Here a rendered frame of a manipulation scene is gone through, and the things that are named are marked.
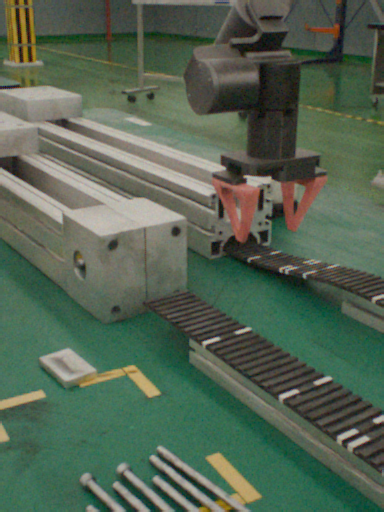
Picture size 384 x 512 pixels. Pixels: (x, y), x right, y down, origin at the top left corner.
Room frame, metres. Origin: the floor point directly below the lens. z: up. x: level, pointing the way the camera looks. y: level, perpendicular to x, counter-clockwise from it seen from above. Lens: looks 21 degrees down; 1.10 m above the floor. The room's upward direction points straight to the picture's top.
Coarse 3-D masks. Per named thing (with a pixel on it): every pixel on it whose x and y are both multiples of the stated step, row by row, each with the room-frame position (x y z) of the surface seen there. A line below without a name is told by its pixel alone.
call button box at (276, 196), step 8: (256, 176) 0.99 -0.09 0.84; (264, 176) 0.98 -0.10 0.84; (280, 184) 0.98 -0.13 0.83; (296, 184) 0.99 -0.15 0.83; (272, 192) 0.97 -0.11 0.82; (280, 192) 0.98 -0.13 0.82; (296, 192) 0.99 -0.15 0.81; (272, 200) 0.97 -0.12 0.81; (280, 200) 0.98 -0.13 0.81; (272, 208) 0.97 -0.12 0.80; (280, 208) 0.98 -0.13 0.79; (296, 208) 0.99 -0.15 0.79; (272, 216) 0.97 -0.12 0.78; (280, 216) 0.98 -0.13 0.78
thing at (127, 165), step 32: (64, 128) 1.34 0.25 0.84; (96, 128) 1.23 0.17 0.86; (64, 160) 1.16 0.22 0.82; (96, 160) 1.08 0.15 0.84; (128, 160) 0.98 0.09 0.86; (160, 160) 1.04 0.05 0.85; (192, 160) 0.98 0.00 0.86; (128, 192) 1.00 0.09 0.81; (160, 192) 0.90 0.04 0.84; (192, 192) 0.84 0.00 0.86; (192, 224) 0.86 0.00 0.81; (224, 224) 0.82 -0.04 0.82; (256, 224) 0.85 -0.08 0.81
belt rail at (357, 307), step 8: (344, 296) 0.66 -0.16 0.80; (352, 296) 0.65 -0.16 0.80; (344, 304) 0.65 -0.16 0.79; (352, 304) 0.65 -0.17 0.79; (360, 304) 0.64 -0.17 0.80; (368, 304) 0.63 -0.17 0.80; (344, 312) 0.65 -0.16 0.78; (352, 312) 0.65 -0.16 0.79; (360, 312) 0.64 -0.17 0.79; (368, 312) 0.64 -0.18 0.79; (376, 312) 0.62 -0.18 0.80; (360, 320) 0.64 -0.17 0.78; (368, 320) 0.63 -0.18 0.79; (376, 320) 0.62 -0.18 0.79; (376, 328) 0.62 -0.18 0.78
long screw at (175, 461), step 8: (160, 448) 0.42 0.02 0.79; (168, 456) 0.41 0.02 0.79; (176, 456) 0.41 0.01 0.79; (176, 464) 0.40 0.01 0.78; (184, 464) 0.40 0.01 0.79; (184, 472) 0.40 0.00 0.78; (192, 472) 0.39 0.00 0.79; (200, 480) 0.38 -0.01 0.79; (208, 480) 0.38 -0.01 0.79; (208, 488) 0.38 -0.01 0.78; (216, 488) 0.37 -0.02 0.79; (216, 496) 0.37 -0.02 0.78; (224, 496) 0.37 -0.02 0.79; (232, 504) 0.36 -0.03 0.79; (240, 504) 0.36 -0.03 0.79
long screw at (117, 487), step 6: (114, 486) 0.38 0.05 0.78; (120, 486) 0.38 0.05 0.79; (120, 492) 0.37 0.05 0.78; (126, 492) 0.37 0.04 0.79; (126, 498) 0.37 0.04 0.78; (132, 498) 0.37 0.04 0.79; (132, 504) 0.36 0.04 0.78; (138, 504) 0.36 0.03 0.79; (138, 510) 0.36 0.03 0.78; (144, 510) 0.35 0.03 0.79
